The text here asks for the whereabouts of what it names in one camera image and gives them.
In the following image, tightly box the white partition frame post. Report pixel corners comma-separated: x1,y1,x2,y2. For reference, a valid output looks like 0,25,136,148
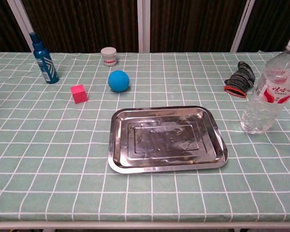
230,0,256,53
6,0,37,53
137,0,151,53

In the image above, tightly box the pink cube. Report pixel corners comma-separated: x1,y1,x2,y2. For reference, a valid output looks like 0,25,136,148
70,84,89,104

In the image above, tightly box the transparent water bottle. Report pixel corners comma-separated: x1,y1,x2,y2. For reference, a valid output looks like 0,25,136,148
240,35,290,135

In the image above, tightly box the blue spray bottle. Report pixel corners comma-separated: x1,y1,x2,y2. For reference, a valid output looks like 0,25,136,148
29,32,60,85

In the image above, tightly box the blue ball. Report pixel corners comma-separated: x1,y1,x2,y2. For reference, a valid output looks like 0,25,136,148
107,70,131,93

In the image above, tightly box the striped knitted glove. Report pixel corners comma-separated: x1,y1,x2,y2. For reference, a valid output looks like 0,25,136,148
223,60,256,98

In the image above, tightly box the white cream jar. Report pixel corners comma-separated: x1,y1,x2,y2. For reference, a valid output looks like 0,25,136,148
101,47,118,67

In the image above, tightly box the stainless steel tray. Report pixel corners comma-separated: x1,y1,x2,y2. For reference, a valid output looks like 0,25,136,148
107,105,229,174

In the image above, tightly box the green checked tablecloth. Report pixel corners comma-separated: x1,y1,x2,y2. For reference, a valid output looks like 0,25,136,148
0,51,290,224

